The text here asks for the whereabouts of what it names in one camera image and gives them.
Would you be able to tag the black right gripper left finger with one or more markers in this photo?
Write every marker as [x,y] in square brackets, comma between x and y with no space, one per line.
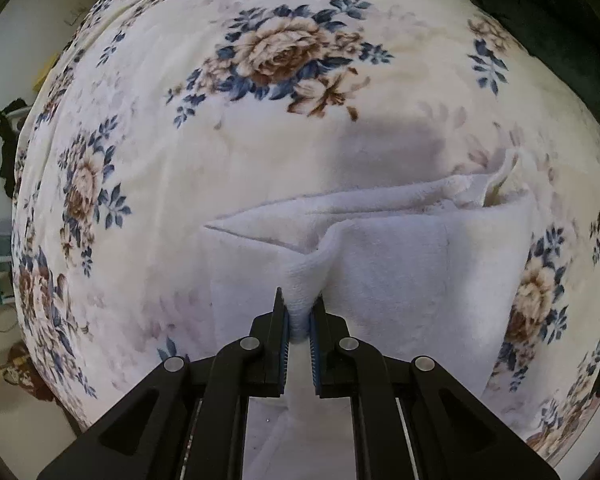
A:
[185,419]

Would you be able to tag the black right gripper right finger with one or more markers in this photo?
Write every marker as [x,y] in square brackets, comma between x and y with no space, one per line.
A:
[413,420]

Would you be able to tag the white knit sweater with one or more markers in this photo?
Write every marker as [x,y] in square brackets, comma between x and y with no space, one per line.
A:
[426,268]

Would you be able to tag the floral fleece blanket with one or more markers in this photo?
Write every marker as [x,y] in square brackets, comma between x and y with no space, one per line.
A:
[164,115]

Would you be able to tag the black clothes on wall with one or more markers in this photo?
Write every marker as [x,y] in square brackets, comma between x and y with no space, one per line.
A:
[9,138]

